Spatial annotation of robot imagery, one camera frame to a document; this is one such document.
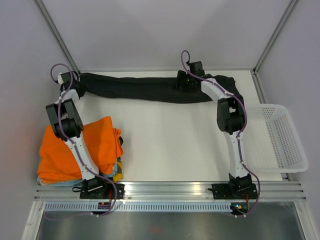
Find aluminium frame post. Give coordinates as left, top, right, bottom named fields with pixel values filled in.
left=33, top=0, right=80, bottom=73
left=251, top=0, right=300, bottom=75

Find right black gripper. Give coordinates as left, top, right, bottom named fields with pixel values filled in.
left=173, top=69, right=196, bottom=92

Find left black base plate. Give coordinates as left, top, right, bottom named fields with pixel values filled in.
left=79, top=182, right=125, bottom=200

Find light blue folded garment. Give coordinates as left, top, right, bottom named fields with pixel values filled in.
left=37, top=172, right=123, bottom=187

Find right aluminium frame post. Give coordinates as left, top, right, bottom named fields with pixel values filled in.
left=251, top=0, right=300, bottom=75

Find yellow black patterned garment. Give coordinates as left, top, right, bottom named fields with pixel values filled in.
left=111, top=135, right=124, bottom=183

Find white perforated plastic basket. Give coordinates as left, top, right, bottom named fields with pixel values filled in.
left=243, top=103, right=309, bottom=173

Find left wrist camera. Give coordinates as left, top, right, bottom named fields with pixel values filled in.
left=57, top=72, right=64, bottom=86

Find orange folded garment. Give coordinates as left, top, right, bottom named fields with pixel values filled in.
left=37, top=116, right=122, bottom=182

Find aluminium rail beam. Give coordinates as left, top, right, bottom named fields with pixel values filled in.
left=33, top=181, right=307, bottom=202

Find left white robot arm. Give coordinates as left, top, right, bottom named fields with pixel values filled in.
left=45, top=71, right=109, bottom=199

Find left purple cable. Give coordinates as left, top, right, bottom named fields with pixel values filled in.
left=44, top=63, right=118, bottom=221

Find black trousers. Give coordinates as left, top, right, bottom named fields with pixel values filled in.
left=80, top=73, right=243, bottom=104

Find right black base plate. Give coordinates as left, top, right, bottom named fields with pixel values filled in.
left=208, top=183, right=258, bottom=200

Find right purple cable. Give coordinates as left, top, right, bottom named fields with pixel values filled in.
left=180, top=50, right=261, bottom=218

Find left aluminium frame post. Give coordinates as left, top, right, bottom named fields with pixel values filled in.
left=33, top=0, right=80, bottom=73

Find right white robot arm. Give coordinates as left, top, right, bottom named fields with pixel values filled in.
left=176, top=61, right=252, bottom=198

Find white slotted cable duct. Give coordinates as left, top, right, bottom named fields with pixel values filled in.
left=45, top=201, right=232, bottom=213

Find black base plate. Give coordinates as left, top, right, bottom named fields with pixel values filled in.
left=79, top=182, right=125, bottom=200
left=208, top=183, right=258, bottom=200

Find purple cable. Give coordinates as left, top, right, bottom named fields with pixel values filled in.
left=44, top=63, right=118, bottom=221
left=180, top=50, right=261, bottom=218

